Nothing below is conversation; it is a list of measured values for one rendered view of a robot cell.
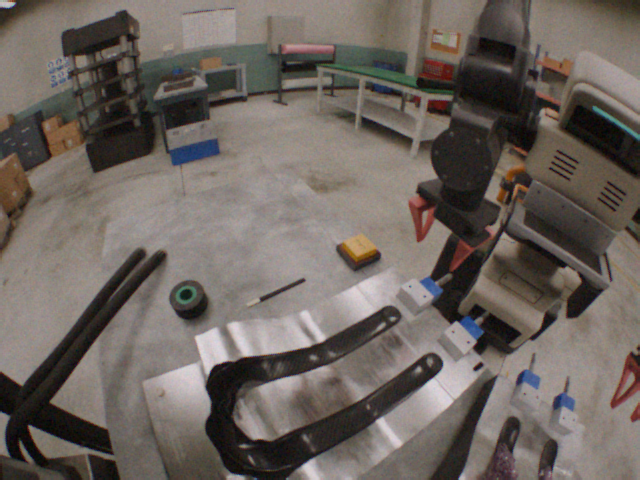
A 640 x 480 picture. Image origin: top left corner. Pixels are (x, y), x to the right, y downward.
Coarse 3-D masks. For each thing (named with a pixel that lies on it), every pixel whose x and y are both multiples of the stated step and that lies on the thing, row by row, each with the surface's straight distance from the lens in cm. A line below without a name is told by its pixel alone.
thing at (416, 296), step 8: (416, 280) 48; (424, 280) 50; (432, 280) 51; (440, 280) 53; (448, 280) 55; (400, 288) 46; (408, 288) 46; (416, 288) 47; (424, 288) 47; (432, 288) 50; (440, 288) 51; (400, 296) 47; (408, 296) 46; (416, 296) 46; (424, 296) 47; (432, 296) 47; (408, 304) 47; (416, 304) 45; (424, 304) 46; (416, 312) 46
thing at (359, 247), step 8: (344, 240) 64; (352, 240) 64; (360, 240) 64; (368, 240) 65; (344, 248) 64; (352, 248) 62; (360, 248) 62; (368, 248) 63; (376, 248) 63; (352, 256) 62; (360, 256) 61; (368, 256) 63
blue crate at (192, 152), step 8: (192, 144) 328; (200, 144) 329; (208, 144) 331; (216, 144) 332; (176, 152) 329; (184, 152) 330; (192, 152) 331; (200, 152) 333; (208, 152) 334; (216, 152) 335; (176, 160) 333; (184, 160) 334; (192, 160) 334
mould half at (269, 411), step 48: (384, 288) 48; (240, 336) 38; (288, 336) 40; (384, 336) 43; (432, 336) 46; (144, 384) 49; (192, 384) 45; (288, 384) 36; (336, 384) 39; (432, 384) 43; (192, 432) 43; (384, 432) 39
